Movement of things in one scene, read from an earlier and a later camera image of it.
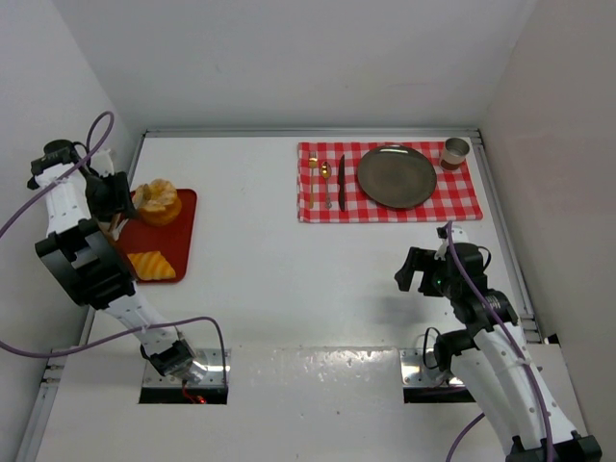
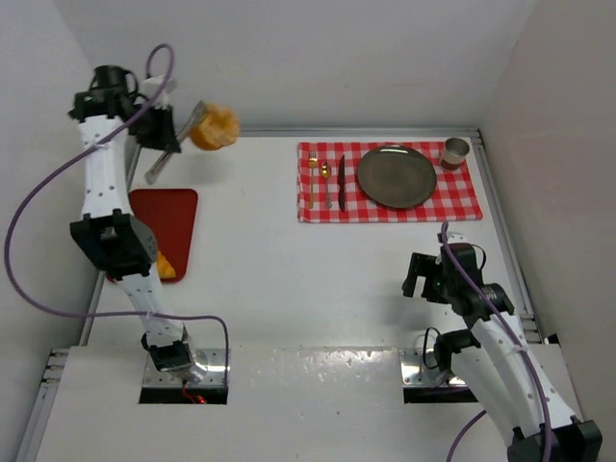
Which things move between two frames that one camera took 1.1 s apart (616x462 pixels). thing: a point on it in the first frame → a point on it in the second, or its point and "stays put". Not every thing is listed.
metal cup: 454,152 stays put
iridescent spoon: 326,171 stays put
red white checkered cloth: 329,192 stays put
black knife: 341,183 stays put
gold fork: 313,160 stays put
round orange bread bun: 161,205 → 217,127
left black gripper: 117,203 → 161,131
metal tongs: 137,199 → 154,170
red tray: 172,239 stays put
